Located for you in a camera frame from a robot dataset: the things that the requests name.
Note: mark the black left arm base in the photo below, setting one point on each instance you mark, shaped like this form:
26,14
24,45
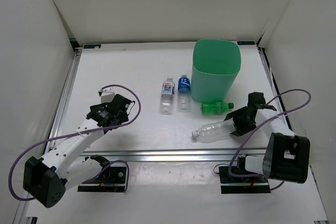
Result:
113,178

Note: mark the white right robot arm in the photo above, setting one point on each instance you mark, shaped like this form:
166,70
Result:
287,154

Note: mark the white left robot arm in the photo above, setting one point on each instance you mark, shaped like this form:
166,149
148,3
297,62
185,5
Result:
48,178

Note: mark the clear plastic bottle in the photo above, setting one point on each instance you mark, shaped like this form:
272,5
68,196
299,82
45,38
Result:
213,132

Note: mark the green plastic bottle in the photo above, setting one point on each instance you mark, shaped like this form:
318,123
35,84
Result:
215,107

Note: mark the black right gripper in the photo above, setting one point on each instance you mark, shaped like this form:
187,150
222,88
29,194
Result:
236,114

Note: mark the white orange label clear bottle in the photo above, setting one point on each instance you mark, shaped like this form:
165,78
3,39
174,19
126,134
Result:
167,96

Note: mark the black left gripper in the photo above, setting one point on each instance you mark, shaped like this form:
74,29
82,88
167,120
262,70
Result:
103,105

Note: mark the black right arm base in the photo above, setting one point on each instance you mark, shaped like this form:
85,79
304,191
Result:
237,185

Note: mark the aluminium left table rail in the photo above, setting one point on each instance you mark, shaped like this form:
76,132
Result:
59,119

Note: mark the aluminium right table rail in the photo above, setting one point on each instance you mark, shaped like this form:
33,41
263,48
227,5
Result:
271,78

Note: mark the blue label clear bottle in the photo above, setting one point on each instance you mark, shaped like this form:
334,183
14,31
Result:
183,93

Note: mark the aluminium front table rail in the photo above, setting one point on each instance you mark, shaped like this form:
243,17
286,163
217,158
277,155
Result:
198,155

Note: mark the green plastic bin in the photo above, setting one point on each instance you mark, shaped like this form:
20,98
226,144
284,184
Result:
215,66

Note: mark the aluminium table rail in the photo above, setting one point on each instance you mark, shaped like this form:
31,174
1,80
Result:
271,78
198,155
59,119

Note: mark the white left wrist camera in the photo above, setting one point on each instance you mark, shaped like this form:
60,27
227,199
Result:
106,95

